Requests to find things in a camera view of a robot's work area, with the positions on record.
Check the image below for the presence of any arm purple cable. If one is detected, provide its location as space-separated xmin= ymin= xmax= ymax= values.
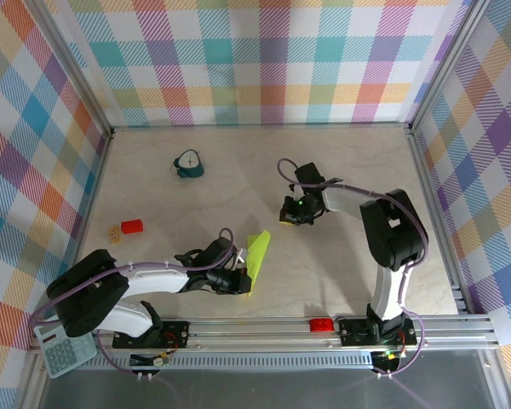
xmin=28 ymin=227 xmax=236 ymax=378
xmin=276 ymin=157 xmax=430 ymax=379

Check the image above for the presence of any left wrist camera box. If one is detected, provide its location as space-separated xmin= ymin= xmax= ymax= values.
xmin=174 ymin=237 xmax=251 ymax=272

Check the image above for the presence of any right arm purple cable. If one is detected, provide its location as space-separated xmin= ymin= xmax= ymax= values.
xmin=276 ymin=157 xmax=430 ymax=379

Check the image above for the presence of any teal alarm clock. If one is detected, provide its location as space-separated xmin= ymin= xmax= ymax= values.
xmin=171 ymin=147 xmax=204 ymax=180

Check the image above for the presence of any thin aluminium rear rail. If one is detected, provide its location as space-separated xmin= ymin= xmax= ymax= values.
xmin=110 ymin=122 xmax=412 ymax=130

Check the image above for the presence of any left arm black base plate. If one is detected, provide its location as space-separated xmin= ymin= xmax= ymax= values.
xmin=112 ymin=320 xmax=192 ymax=349

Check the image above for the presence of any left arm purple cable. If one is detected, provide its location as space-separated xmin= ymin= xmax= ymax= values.
xmin=28 ymin=227 xmax=236 ymax=378

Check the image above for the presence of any wide aluminium mounting rail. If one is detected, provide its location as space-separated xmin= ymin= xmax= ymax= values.
xmin=29 ymin=314 xmax=502 ymax=354

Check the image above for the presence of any yellow-green paper sheet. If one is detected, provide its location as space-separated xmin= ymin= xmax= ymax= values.
xmin=243 ymin=229 xmax=272 ymax=297

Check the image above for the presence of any light blue calculator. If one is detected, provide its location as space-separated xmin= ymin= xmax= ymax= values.
xmin=33 ymin=325 xmax=98 ymax=379

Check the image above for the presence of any aluminium upright post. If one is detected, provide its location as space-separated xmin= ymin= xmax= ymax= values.
xmin=33 ymin=0 xmax=114 ymax=137
xmin=406 ymin=0 xmax=489 ymax=135

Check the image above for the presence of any red plastic stopper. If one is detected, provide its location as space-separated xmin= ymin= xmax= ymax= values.
xmin=308 ymin=317 xmax=336 ymax=332

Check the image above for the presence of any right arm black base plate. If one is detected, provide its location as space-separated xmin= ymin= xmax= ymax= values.
xmin=338 ymin=318 xmax=418 ymax=347

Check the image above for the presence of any red toy brick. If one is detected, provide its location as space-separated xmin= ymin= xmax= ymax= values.
xmin=119 ymin=218 xmax=146 ymax=235

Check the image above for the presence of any grey slotted cable duct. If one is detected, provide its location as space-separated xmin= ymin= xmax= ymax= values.
xmin=83 ymin=355 xmax=378 ymax=368

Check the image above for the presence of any aluminium side rail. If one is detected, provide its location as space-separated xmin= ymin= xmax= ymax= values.
xmin=406 ymin=127 xmax=472 ymax=316
xmin=19 ymin=130 xmax=114 ymax=409

